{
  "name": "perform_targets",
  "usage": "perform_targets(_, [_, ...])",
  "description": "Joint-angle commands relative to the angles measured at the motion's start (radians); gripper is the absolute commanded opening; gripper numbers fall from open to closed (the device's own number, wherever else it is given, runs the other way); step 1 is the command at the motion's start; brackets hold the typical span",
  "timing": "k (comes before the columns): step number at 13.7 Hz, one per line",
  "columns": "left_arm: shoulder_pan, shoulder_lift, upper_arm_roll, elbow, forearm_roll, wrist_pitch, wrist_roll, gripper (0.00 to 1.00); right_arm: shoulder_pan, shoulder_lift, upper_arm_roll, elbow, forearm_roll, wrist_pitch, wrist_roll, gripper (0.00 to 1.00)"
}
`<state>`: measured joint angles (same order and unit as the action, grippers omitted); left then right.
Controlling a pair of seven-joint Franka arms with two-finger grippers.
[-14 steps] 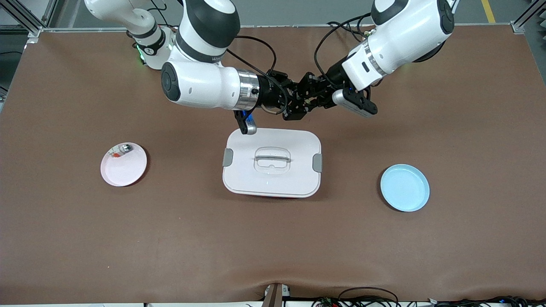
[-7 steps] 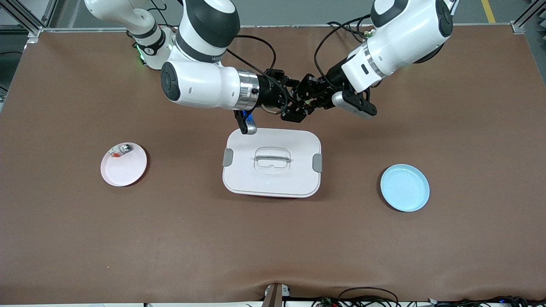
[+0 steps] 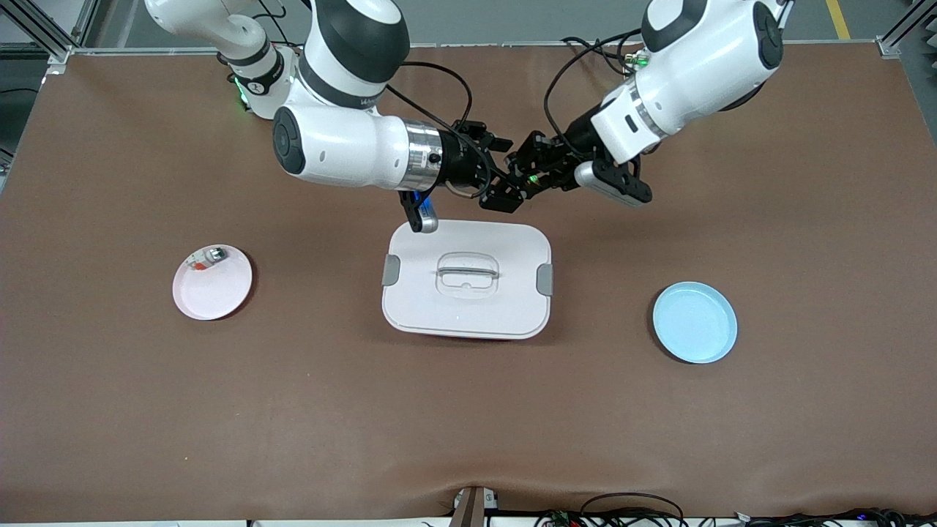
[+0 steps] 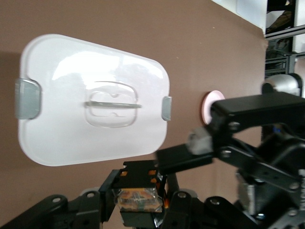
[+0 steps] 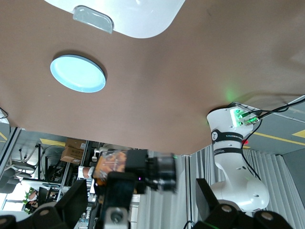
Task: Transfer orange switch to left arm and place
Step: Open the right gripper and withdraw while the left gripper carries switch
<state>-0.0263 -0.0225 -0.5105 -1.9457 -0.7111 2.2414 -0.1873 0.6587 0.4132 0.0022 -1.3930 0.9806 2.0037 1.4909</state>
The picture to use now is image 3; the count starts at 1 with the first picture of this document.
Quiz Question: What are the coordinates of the white lidded storage box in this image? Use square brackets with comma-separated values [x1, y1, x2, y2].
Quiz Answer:
[381, 218, 555, 341]

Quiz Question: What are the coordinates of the light blue round plate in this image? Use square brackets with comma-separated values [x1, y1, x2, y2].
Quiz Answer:
[652, 281, 739, 365]

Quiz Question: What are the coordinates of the black arm base cable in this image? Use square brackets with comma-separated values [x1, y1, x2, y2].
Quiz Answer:
[560, 33, 638, 74]

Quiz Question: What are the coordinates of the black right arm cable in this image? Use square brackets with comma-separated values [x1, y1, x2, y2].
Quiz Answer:
[381, 62, 493, 200]

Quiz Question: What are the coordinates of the aluminium frame post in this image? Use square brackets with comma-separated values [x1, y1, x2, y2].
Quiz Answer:
[877, 0, 937, 59]
[0, 0, 100, 65]

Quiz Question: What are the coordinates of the green button switch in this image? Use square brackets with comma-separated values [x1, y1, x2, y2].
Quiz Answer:
[187, 247, 229, 273]

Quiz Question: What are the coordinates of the black cable bundle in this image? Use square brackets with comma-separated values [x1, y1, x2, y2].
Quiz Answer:
[739, 507, 937, 527]

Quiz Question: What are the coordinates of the pink round plate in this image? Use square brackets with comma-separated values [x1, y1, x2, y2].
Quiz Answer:
[172, 244, 253, 321]

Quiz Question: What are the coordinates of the black looped cable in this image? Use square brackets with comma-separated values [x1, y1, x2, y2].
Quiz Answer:
[534, 493, 689, 527]

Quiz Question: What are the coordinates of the brown table cover mat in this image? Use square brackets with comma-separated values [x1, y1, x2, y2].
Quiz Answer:
[0, 42, 937, 522]

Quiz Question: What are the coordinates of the brown clamp bracket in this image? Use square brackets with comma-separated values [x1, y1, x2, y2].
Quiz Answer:
[450, 487, 500, 527]

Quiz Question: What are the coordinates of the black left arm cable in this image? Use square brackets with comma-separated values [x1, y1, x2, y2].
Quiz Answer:
[544, 29, 645, 151]

